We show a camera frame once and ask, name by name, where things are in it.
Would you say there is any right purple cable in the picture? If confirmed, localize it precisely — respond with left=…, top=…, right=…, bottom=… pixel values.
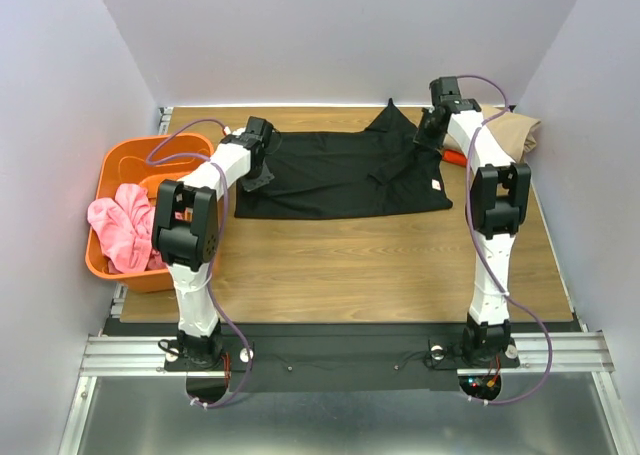
left=457, top=74, right=554, bottom=407

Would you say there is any purple cable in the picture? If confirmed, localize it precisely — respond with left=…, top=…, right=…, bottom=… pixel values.
left=457, top=74, right=554, bottom=407
left=145, top=118, right=256, bottom=410

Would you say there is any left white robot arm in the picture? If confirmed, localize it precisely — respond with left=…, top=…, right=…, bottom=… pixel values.
left=146, top=117, right=276, bottom=370

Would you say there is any black t shirt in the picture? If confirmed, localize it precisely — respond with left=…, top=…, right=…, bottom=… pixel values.
left=235, top=102, right=453, bottom=220

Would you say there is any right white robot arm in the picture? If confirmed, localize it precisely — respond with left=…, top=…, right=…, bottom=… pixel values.
left=414, top=76, right=531, bottom=365

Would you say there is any pink t shirt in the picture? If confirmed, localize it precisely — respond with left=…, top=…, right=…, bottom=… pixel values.
left=87, top=183, right=166, bottom=274

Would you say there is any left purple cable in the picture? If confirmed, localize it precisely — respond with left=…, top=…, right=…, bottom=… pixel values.
left=145, top=118, right=256, bottom=410

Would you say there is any orange plastic basket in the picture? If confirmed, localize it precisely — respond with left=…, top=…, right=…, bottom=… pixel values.
left=85, top=133, right=214, bottom=293

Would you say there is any folded orange t shirt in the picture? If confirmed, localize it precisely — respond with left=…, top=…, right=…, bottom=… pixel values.
left=442, top=149, right=467, bottom=167

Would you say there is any folded tan t shirt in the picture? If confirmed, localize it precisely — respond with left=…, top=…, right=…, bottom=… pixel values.
left=488, top=111, right=541, bottom=162

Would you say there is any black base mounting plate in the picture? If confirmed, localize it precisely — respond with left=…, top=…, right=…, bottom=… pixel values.
left=158, top=325, right=519, bottom=397

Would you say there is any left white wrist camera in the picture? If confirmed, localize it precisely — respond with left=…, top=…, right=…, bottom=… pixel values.
left=223, top=126, right=246, bottom=136

